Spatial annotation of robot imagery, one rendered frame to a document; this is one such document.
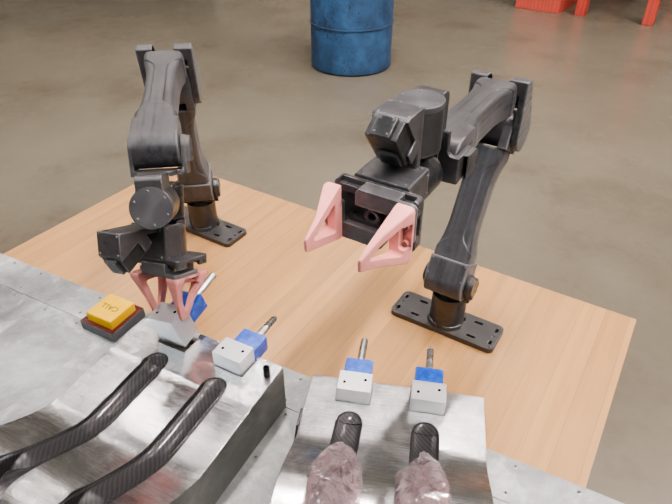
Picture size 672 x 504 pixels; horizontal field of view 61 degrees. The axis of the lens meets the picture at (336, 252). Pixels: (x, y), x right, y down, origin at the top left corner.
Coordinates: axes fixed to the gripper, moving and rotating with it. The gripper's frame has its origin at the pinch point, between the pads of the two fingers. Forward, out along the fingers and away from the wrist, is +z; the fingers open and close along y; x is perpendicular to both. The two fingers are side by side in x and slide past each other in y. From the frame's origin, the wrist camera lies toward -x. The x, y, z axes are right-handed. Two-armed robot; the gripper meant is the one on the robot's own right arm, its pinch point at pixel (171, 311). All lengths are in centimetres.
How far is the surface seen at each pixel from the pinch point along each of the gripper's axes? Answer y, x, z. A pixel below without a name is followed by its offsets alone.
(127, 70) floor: -317, 283, -69
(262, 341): 13.0, 5.7, 4.3
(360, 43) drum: -141, 350, -87
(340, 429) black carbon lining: 27.8, 3.4, 14.0
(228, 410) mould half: 14.7, -5.0, 10.5
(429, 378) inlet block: 36.5, 15.5, 9.1
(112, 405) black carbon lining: -0.8, -11.5, 10.7
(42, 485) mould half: 5.4, -26.8, 12.0
